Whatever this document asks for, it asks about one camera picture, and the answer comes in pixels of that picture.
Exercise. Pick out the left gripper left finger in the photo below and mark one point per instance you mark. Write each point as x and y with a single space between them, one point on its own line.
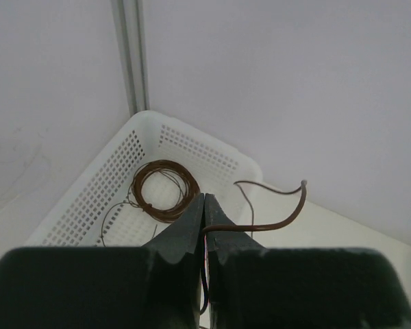
156 285

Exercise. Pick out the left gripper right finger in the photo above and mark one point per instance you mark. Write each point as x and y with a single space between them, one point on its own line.
251 286

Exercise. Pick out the left white perforated basket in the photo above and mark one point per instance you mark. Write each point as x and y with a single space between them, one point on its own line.
95 212

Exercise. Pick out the left aluminium frame post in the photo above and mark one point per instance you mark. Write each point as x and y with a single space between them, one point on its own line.
129 24

